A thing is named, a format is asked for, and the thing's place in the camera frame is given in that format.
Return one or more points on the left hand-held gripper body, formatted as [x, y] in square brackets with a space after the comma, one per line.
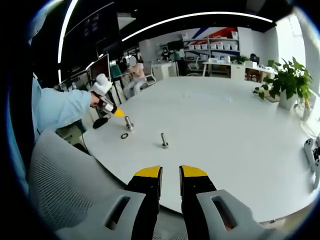
[101, 86]

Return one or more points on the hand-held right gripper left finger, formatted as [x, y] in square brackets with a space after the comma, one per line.
[147, 200]

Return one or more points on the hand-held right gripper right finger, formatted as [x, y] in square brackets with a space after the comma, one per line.
[195, 195]

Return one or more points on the large steel threaded stud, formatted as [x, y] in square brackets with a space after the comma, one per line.
[129, 122]

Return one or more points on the small steel threaded stud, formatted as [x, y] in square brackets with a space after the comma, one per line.
[163, 138]

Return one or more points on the person's left hand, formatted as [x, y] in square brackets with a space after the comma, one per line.
[95, 101]

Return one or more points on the black computer mouse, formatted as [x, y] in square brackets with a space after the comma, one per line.
[100, 123]

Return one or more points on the white office chair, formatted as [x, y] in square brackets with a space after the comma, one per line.
[149, 75]

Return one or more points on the white cabinet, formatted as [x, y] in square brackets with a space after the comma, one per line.
[162, 71]

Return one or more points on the long ceiling light strip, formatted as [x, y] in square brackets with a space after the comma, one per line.
[200, 15]
[65, 27]

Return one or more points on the black monitor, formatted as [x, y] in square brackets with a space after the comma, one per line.
[174, 45]

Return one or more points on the grey mesh chair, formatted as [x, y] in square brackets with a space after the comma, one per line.
[62, 180]

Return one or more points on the grey office chair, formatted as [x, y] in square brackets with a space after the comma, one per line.
[193, 66]

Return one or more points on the metal shelf unit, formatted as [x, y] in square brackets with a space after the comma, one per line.
[212, 53]

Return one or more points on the row of white storage boxes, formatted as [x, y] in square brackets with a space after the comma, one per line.
[212, 46]

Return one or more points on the white handheld controller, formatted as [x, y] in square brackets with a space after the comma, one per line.
[308, 147]

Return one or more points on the white office desk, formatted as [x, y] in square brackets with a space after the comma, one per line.
[237, 70]

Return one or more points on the white plant pot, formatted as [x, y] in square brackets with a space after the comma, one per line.
[287, 100]

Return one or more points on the small potted plant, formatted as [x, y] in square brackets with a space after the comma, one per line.
[240, 59]

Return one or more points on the black bag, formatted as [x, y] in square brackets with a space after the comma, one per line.
[254, 58]

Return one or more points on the green leafy plant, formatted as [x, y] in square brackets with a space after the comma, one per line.
[287, 77]

